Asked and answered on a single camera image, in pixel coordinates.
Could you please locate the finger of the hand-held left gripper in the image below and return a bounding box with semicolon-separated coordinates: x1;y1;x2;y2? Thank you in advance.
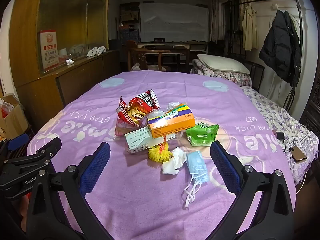
6;133;29;153
30;137;62;159

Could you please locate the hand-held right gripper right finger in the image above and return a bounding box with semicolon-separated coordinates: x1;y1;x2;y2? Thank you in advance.
209;141;294;240

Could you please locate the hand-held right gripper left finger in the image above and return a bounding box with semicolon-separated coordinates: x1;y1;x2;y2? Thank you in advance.
26;141;112;240

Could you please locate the blue face mask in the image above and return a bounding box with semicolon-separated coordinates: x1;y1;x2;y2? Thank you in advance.
182;151;210;209

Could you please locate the green tissue packet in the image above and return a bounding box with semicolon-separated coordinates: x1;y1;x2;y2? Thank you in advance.
185;122;220;147

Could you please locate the pink plastic packet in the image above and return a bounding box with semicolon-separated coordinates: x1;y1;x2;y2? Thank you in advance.
115;119;140;140

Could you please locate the white medicine box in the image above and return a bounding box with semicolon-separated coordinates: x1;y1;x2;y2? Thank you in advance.
124;126;175;153

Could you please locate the yellow mesh toy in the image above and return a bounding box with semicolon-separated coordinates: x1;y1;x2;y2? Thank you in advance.
148;135;173;162

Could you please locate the orange cardboard box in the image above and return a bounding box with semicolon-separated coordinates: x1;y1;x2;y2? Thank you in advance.
147;103;196;139

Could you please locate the red snack packet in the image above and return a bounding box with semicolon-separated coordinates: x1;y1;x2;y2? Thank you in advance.
116;89;162;128

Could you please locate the small white tissue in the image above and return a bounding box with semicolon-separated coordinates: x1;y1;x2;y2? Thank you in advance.
167;101;181;112

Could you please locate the red and white plastic bag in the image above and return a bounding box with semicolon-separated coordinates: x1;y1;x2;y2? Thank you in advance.
0;99;14;119

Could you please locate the floral bedsheet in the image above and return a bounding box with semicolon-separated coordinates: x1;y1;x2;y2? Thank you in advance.
241;85;320;185

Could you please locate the wooden glass-front cabinet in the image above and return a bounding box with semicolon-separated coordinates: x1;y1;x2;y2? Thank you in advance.
9;0;120;133

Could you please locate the purple printed blanket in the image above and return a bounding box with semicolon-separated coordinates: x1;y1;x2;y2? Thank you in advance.
26;70;297;240

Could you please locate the smartphone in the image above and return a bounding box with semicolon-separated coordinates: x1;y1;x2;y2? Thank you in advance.
289;145;307;163

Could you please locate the folded floral quilt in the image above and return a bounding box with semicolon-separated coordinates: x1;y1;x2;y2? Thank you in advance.
191;59;252;87

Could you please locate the red and white box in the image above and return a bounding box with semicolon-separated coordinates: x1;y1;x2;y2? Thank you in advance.
38;29;60;72

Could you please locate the white pillow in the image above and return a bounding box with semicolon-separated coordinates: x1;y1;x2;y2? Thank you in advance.
196;54;250;75

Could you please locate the dark carved wooden cabinet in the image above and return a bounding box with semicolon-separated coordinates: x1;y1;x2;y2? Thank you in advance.
300;80;320;135

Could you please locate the white cloth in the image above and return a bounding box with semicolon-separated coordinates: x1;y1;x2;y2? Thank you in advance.
86;46;107;57

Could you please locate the wooden chair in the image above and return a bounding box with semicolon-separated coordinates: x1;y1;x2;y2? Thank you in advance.
136;40;209;73
127;47;172;72

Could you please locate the black jacket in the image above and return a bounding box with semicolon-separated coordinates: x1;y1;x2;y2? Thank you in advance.
259;10;302;85

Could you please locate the beige coat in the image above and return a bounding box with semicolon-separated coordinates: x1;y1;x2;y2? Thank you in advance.
242;5;259;51

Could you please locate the patterned curtain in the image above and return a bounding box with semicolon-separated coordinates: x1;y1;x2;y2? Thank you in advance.
210;0;221;43

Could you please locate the cluttered storage shelf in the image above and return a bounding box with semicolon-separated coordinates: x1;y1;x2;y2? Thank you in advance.
119;2;140;46

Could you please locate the white dust sheet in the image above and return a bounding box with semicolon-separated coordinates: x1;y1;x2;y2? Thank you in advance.
139;2;210;43

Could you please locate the white standing fan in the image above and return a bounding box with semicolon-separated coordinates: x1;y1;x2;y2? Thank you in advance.
287;12;300;39

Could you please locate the charging cable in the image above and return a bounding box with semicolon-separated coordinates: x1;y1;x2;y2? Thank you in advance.
281;130;319;153

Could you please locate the black metal bed frame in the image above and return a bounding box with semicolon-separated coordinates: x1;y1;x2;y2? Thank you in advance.
246;61;265;92

